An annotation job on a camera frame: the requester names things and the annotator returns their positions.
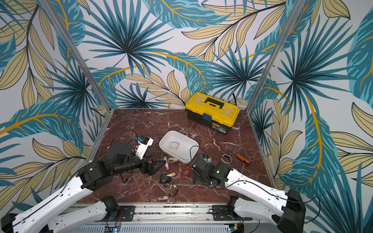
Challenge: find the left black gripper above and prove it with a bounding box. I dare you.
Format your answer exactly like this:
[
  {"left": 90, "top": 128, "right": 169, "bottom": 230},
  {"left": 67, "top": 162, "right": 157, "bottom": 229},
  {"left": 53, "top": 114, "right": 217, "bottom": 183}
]
[{"left": 113, "top": 150, "right": 167, "bottom": 176}]

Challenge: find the brown leather gold watch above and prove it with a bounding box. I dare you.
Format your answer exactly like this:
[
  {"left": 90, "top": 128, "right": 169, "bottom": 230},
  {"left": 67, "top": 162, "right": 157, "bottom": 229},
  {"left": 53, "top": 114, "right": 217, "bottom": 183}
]
[{"left": 168, "top": 184, "right": 179, "bottom": 198}]

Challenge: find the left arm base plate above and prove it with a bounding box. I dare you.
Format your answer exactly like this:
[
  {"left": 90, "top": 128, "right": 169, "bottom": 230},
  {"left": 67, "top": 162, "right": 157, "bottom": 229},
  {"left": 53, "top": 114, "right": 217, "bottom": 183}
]
[{"left": 101, "top": 205, "right": 136, "bottom": 222}]

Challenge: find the orange handled screwdriver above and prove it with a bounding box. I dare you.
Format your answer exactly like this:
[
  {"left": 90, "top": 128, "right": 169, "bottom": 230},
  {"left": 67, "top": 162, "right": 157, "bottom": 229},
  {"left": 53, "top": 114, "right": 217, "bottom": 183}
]
[{"left": 226, "top": 146, "right": 251, "bottom": 166}]

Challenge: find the white plastic storage tray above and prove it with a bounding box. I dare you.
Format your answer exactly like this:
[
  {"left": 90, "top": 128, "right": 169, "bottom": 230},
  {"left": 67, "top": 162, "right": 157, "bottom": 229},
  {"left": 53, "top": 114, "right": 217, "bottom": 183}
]
[{"left": 159, "top": 131, "right": 199, "bottom": 164}]

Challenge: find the yellow black plastic toolbox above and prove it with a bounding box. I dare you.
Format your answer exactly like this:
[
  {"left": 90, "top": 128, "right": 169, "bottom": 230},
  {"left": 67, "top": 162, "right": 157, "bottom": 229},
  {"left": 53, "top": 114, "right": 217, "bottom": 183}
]
[{"left": 186, "top": 92, "right": 240, "bottom": 135}]

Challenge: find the beige strap watch on black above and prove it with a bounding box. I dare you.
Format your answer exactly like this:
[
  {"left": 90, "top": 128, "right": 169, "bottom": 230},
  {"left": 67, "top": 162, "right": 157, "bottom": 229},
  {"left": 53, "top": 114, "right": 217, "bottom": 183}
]
[{"left": 167, "top": 172, "right": 176, "bottom": 177}]

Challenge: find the aluminium front rail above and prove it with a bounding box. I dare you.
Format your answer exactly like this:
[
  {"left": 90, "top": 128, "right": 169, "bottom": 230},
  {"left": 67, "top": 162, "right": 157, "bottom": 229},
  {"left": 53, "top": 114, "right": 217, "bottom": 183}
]
[{"left": 52, "top": 203, "right": 301, "bottom": 233}]

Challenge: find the red translucent watch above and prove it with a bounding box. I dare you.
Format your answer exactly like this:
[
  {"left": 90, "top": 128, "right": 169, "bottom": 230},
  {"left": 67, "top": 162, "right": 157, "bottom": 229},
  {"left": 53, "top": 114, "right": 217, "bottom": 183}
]
[{"left": 180, "top": 166, "right": 192, "bottom": 177}]

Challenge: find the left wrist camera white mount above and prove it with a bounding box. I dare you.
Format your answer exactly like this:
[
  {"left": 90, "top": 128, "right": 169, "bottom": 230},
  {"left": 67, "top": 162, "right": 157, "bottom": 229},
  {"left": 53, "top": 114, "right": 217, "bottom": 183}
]
[{"left": 135, "top": 135, "right": 153, "bottom": 160}]

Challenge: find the white fitness band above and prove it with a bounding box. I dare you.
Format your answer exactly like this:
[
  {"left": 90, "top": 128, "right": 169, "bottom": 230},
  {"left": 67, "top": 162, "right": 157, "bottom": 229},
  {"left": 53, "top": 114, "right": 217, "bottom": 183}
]
[{"left": 220, "top": 153, "right": 232, "bottom": 164}]

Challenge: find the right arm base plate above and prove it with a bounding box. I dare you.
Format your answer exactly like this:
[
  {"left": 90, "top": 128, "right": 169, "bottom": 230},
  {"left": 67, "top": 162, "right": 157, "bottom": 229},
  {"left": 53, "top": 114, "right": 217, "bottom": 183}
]
[{"left": 208, "top": 205, "right": 253, "bottom": 221}]

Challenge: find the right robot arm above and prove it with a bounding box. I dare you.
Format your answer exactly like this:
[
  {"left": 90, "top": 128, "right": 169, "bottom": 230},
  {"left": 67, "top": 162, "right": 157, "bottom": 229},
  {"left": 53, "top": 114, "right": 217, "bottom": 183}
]
[{"left": 191, "top": 158, "right": 306, "bottom": 233}]

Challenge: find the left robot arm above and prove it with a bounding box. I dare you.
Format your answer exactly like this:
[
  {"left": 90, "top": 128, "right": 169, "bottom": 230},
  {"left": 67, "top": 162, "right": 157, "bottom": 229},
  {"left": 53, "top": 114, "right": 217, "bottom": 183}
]
[{"left": 1, "top": 143, "right": 166, "bottom": 233}]

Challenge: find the pink white watch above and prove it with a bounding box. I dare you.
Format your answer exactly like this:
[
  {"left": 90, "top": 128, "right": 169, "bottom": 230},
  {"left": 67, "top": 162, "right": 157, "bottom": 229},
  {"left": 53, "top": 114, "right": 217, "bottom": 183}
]
[{"left": 163, "top": 156, "right": 169, "bottom": 170}]

